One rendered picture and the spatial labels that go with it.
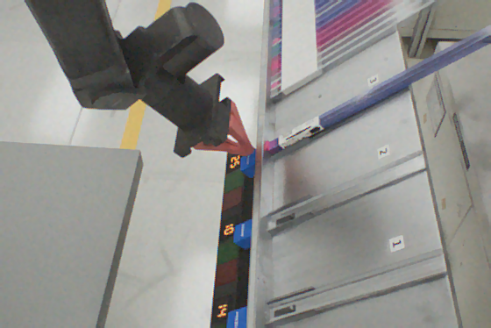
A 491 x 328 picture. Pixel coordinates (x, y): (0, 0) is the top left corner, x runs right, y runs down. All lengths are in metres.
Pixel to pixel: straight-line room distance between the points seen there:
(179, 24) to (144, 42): 0.05
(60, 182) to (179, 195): 0.73
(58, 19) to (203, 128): 0.25
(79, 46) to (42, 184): 0.42
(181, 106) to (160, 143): 1.06
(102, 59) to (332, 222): 0.28
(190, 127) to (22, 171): 0.34
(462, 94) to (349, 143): 0.41
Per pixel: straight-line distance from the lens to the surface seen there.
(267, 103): 0.74
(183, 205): 1.52
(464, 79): 1.02
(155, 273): 1.42
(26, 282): 0.78
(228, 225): 0.70
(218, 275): 0.67
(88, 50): 0.48
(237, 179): 0.74
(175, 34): 0.55
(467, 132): 0.93
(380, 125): 0.61
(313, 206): 0.60
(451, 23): 2.04
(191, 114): 0.63
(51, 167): 0.88
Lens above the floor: 1.25
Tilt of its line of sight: 50 degrees down
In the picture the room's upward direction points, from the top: straight up
